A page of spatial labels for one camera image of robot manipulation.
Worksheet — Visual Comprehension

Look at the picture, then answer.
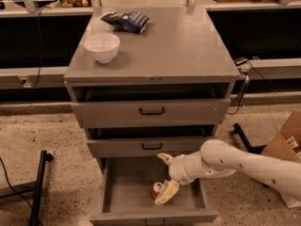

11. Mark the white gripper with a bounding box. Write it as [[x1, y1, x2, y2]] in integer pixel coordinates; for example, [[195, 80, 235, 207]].
[[154, 153, 194, 205]]

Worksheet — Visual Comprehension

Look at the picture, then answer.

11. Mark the red coke can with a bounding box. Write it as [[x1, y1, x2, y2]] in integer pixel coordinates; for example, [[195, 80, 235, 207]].
[[151, 182, 165, 202]]

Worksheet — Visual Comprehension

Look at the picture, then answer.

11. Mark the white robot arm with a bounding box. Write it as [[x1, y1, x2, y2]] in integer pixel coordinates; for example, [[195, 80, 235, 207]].
[[155, 139, 301, 208]]

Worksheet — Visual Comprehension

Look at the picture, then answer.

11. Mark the grey bottom drawer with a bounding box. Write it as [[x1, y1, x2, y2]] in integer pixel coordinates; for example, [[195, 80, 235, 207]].
[[90, 156, 218, 226]]

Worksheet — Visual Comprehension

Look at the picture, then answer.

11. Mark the grey drawer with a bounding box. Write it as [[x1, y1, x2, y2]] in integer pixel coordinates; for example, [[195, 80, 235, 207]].
[[87, 125, 214, 158], [71, 88, 230, 128], [90, 156, 218, 226]]

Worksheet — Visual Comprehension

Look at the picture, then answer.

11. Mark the grey middle drawer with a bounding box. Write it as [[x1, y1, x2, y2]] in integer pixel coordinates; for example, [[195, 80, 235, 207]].
[[87, 125, 214, 158]]

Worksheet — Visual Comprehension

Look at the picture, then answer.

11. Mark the grey top drawer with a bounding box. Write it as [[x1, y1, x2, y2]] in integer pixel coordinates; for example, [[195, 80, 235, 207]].
[[71, 88, 230, 128]]

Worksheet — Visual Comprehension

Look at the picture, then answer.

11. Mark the grey drawer cabinet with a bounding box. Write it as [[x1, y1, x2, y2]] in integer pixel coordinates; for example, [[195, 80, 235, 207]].
[[63, 5, 242, 174]]

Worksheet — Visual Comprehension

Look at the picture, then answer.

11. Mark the black metal leg right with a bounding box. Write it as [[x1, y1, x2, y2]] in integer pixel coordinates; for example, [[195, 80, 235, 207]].
[[232, 122, 275, 188]]

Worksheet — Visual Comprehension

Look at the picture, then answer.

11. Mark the black metal leg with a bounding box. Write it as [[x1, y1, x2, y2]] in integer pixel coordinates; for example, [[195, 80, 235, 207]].
[[232, 122, 275, 188], [29, 151, 54, 226]]

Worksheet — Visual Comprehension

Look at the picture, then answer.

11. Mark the cardboard box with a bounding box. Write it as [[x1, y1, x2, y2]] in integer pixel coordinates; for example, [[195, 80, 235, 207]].
[[261, 112, 301, 163]]

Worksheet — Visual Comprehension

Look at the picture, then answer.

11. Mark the black metal leg left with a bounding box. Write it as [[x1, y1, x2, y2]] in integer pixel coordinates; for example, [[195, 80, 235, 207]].
[[29, 151, 54, 226]]

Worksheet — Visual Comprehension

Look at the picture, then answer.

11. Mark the white bowl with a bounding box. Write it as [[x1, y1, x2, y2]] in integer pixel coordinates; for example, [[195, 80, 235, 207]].
[[84, 33, 120, 63]]

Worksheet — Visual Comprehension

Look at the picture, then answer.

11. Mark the blue chip bag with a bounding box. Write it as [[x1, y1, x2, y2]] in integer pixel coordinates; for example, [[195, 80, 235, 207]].
[[100, 11, 150, 34]]

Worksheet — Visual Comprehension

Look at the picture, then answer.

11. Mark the black middle drawer handle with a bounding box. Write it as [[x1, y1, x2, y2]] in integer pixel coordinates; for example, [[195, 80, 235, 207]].
[[141, 143, 163, 151]]

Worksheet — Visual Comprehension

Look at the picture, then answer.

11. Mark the black drawer handle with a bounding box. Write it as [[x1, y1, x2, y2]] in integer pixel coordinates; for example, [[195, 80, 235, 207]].
[[141, 143, 163, 151], [138, 107, 166, 116]]

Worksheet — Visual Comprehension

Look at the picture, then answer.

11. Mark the black top drawer handle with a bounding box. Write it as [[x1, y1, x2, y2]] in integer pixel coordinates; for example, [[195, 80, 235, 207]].
[[138, 107, 166, 116]]

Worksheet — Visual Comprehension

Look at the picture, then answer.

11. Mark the black cable right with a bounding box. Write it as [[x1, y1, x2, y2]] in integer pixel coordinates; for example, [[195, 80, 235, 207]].
[[226, 56, 274, 116]]

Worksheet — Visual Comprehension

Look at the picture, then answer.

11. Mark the black floor cable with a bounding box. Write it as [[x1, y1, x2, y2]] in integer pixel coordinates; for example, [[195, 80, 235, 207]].
[[0, 156, 44, 226]]

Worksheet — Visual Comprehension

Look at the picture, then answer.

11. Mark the black cable left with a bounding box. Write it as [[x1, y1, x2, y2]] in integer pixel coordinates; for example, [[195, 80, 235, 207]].
[[20, 5, 53, 89]]

